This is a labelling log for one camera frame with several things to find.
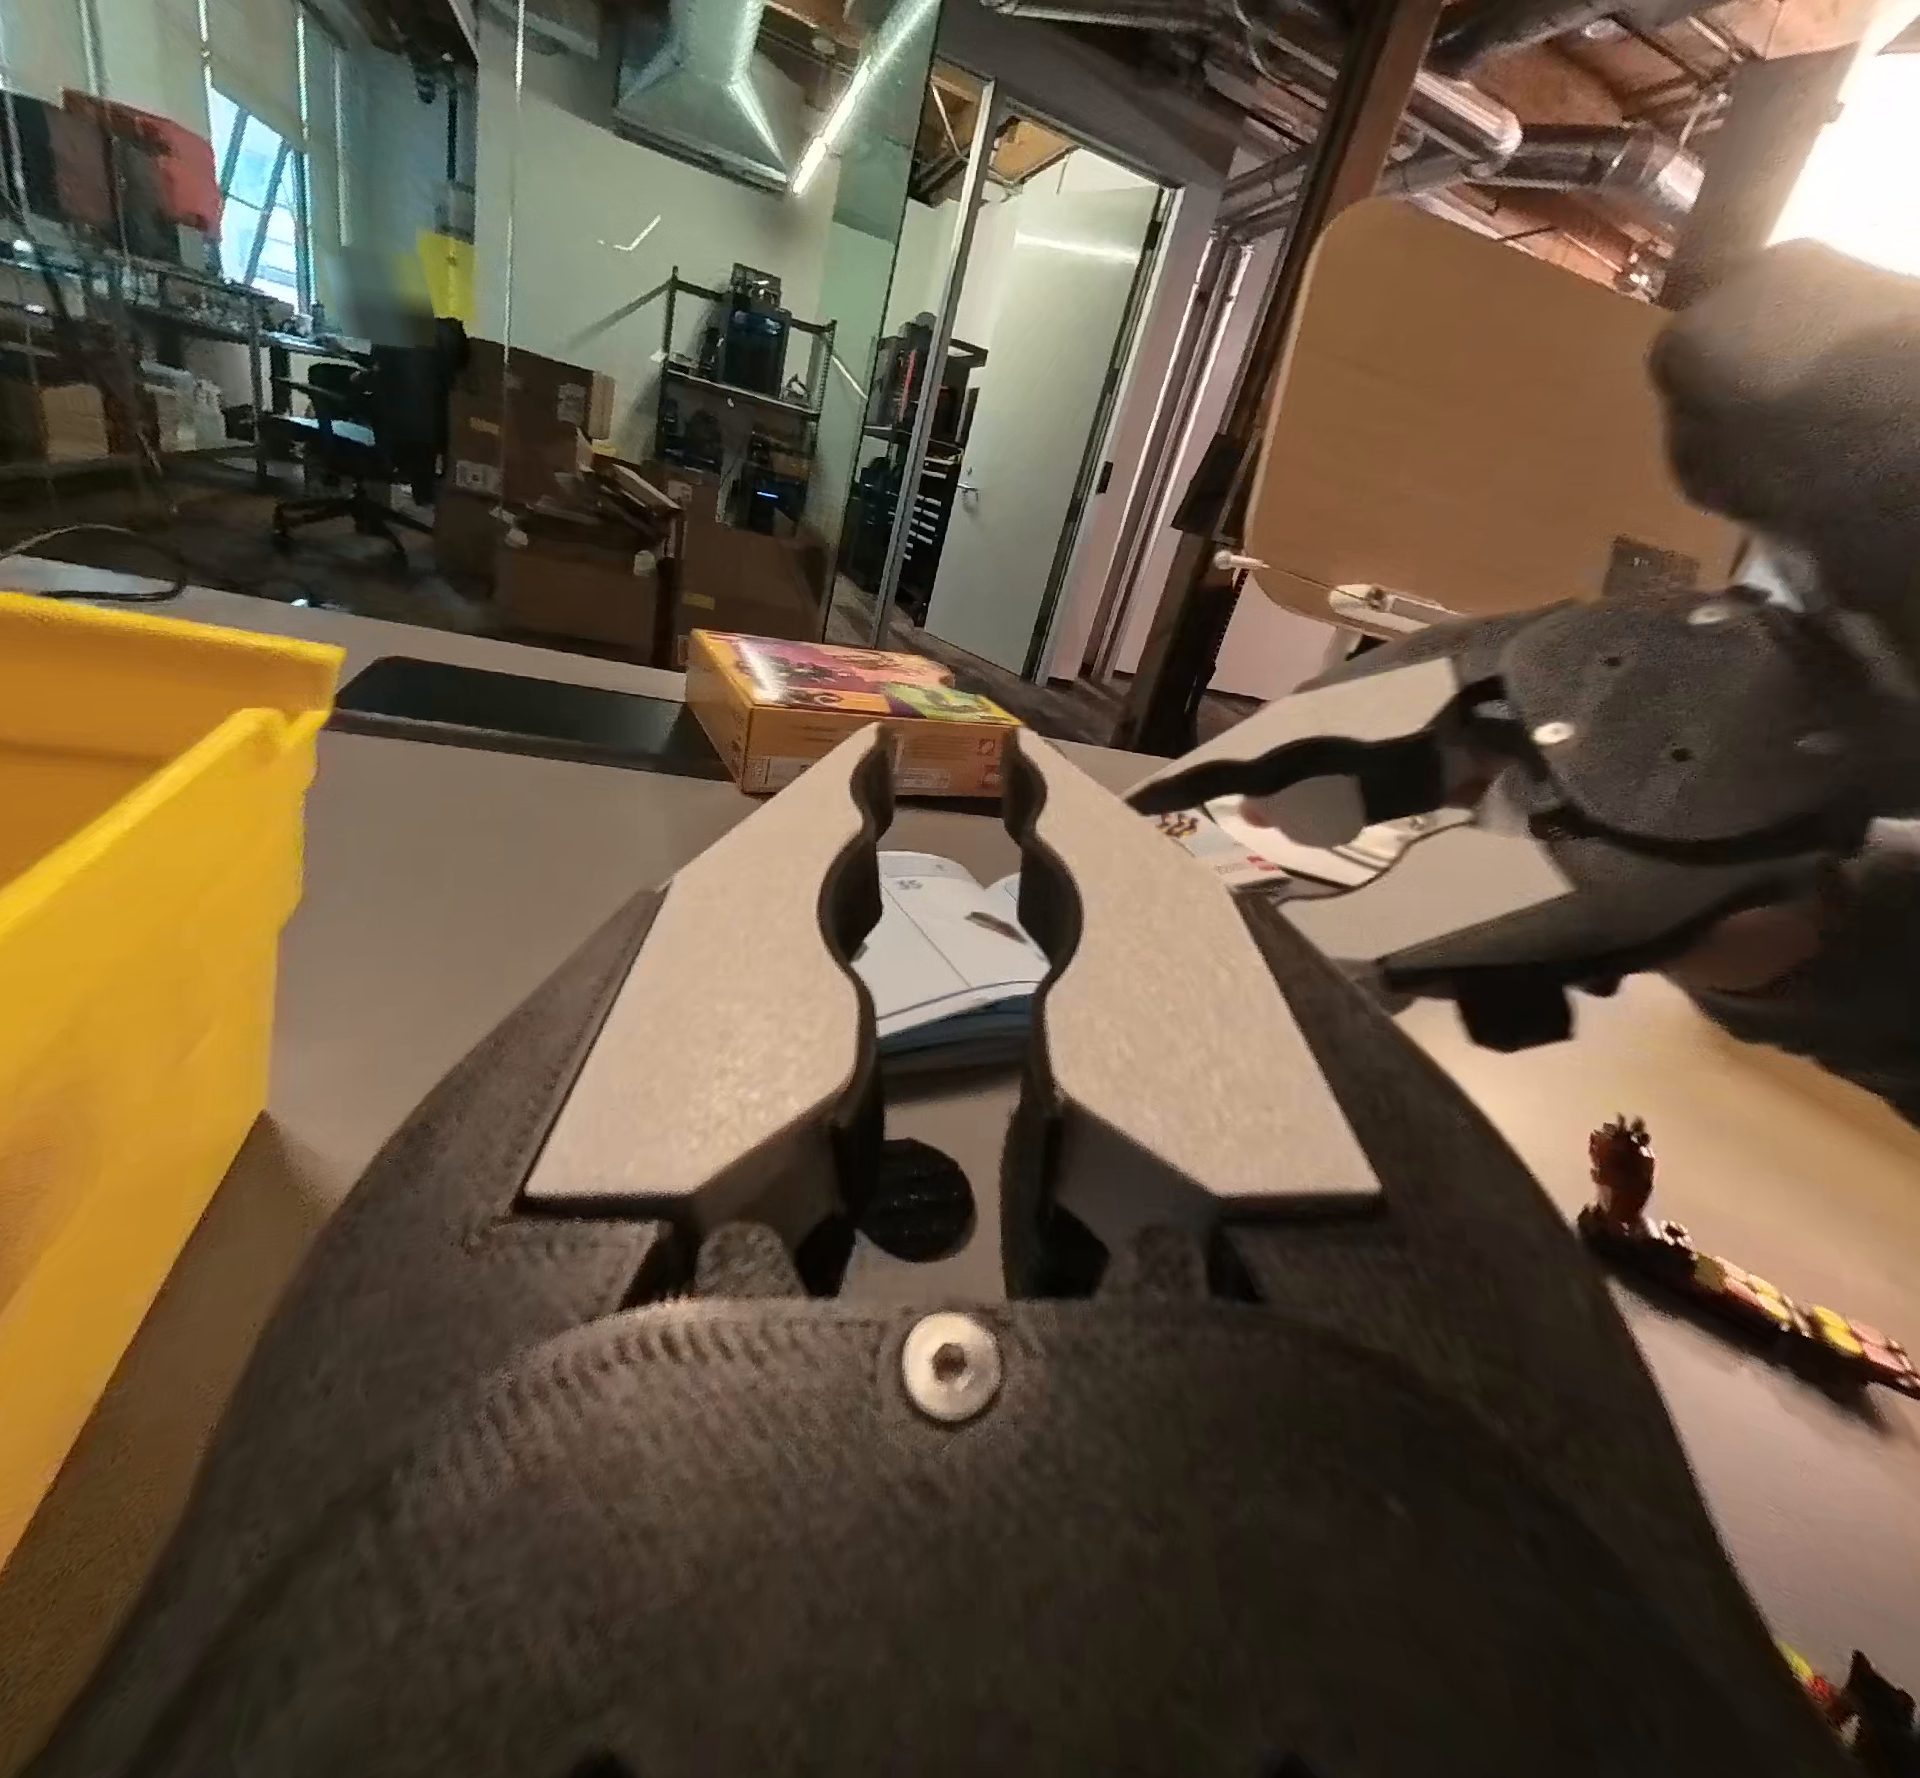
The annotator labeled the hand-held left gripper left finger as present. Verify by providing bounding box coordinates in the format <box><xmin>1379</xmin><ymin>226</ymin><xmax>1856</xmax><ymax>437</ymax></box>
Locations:
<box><xmin>522</xmin><ymin>721</ymin><xmax>893</xmax><ymax>1299</ymax></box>

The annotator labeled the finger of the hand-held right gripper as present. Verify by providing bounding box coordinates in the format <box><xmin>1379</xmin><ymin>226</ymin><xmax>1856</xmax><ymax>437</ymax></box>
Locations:
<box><xmin>1122</xmin><ymin>652</ymin><xmax>1481</xmax><ymax>824</ymax></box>
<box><xmin>1278</xmin><ymin>829</ymin><xmax>1580</xmax><ymax>973</ymax></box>

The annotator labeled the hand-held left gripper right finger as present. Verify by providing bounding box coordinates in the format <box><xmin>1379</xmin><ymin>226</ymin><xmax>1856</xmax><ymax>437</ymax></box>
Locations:
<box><xmin>993</xmin><ymin>728</ymin><xmax>1385</xmax><ymax>1299</ymax></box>

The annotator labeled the instruction booklet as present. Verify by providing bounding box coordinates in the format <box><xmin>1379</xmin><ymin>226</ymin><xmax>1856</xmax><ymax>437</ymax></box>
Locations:
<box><xmin>1152</xmin><ymin>792</ymin><xmax>1399</xmax><ymax>897</ymax></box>
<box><xmin>870</xmin><ymin>847</ymin><xmax>1055</xmax><ymax>1063</ymax></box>

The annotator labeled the yellow plastic bin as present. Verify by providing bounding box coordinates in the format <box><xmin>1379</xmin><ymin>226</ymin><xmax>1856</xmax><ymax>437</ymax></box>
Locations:
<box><xmin>0</xmin><ymin>590</ymin><xmax>349</xmax><ymax>1574</ymax></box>

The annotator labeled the black round lego plate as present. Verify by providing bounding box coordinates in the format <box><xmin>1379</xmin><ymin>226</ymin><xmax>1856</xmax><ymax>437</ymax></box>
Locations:
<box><xmin>857</xmin><ymin>1135</ymin><xmax>980</xmax><ymax>1266</ymax></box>

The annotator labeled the orange cardboard lego box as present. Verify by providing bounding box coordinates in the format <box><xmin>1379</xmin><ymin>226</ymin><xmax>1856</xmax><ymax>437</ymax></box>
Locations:
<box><xmin>684</xmin><ymin>626</ymin><xmax>1031</xmax><ymax>803</ymax></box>

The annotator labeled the long red yellow lego assembly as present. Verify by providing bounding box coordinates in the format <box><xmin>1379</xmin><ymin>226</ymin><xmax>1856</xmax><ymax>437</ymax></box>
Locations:
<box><xmin>1573</xmin><ymin>1112</ymin><xmax>1920</xmax><ymax>1399</ymax></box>

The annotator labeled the person's right hand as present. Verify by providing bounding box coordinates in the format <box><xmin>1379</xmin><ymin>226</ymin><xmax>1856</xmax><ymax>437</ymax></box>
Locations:
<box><xmin>1671</xmin><ymin>899</ymin><xmax>1831</xmax><ymax>999</ymax></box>

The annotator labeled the closed instruction booklet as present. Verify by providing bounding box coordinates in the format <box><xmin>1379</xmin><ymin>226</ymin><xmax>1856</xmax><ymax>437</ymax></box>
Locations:
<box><xmin>1152</xmin><ymin>792</ymin><xmax>1399</xmax><ymax>897</ymax></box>

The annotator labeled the wooden desk lamp white base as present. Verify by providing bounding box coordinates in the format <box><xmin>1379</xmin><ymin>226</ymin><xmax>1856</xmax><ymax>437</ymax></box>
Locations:
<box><xmin>1211</xmin><ymin>191</ymin><xmax>1751</xmax><ymax>643</ymax></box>

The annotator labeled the dark teal desk pad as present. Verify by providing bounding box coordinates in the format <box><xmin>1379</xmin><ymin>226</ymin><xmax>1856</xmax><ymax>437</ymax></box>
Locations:
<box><xmin>329</xmin><ymin>652</ymin><xmax>739</xmax><ymax>781</ymax></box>

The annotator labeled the white door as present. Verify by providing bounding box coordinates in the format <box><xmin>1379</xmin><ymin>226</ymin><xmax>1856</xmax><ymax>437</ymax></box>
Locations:
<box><xmin>926</xmin><ymin>176</ymin><xmax>1176</xmax><ymax>679</ymax></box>

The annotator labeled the pile of cardboard boxes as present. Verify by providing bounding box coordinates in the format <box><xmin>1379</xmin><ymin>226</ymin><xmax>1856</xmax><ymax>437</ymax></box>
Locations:
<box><xmin>431</xmin><ymin>334</ymin><xmax>830</xmax><ymax>666</ymax></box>

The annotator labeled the bright studio light panel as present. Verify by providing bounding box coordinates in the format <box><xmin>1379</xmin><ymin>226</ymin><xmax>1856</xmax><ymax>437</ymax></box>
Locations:
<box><xmin>1765</xmin><ymin>4</ymin><xmax>1920</xmax><ymax>253</ymax></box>

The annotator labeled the black metal equipment rack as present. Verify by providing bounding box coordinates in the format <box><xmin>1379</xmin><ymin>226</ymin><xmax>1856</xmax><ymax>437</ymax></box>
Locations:
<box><xmin>655</xmin><ymin>260</ymin><xmax>837</xmax><ymax>537</ymax></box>

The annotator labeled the black office chair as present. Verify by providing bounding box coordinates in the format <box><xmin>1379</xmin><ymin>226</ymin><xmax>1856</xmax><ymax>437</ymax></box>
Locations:
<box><xmin>266</xmin><ymin>334</ymin><xmax>470</xmax><ymax>568</ymax></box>

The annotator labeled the orange storage crate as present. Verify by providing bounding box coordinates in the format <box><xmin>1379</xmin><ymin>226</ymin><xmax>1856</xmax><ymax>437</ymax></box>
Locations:
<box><xmin>55</xmin><ymin>85</ymin><xmax>227</xmax><ymax>237</ymax></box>

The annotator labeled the black cable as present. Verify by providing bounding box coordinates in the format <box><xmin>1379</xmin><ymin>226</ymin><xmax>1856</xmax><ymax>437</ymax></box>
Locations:
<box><xmin>0</xmin><ymin>521</ymin><xmax>191</xmax><ymax>607</ymax></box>

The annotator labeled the metal wire shelving rack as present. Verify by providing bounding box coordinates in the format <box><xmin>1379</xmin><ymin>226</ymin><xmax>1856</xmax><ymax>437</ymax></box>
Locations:
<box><xmin>0</xmin><ymin>79</ymin><xmax>380</xmax><ymax>477</ymax></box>

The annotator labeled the silver ventilation duct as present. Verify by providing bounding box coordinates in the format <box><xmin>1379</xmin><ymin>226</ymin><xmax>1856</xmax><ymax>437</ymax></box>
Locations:
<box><xmin>611</xmin><ymin>0</ymin><xmax>815</xmax><ymax>193</ymax></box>

